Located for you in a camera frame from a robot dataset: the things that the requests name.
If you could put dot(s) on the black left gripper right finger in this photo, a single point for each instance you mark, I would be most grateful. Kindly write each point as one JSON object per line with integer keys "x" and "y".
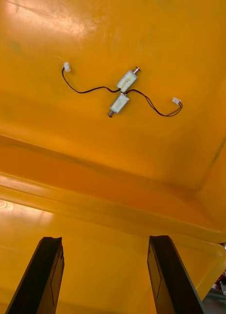
{"x": 171, "y": 282}

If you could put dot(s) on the small metal solenoid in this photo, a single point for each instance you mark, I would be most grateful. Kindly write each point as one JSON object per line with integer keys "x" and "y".
{"x": 119, "y": 103}
{"x": 127, "y": 80}

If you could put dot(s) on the yellow-orange plastic bin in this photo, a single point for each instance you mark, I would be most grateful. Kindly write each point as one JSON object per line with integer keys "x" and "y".
{"x": 68, "y": 137}
{"x": 105, "y": 257}

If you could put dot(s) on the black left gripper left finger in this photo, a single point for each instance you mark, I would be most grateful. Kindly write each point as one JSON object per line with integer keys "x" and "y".
{"x": 39, "y": 282}

